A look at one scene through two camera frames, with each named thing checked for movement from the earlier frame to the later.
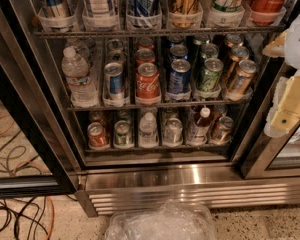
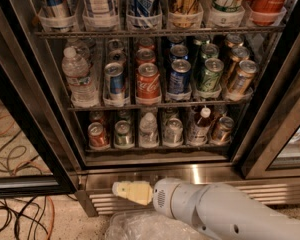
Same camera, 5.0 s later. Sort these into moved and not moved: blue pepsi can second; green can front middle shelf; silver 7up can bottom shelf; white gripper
Moved: white gripper
Not moved: silver 7up can bottom shelf; blue pepsi can second; green can front middle shelf
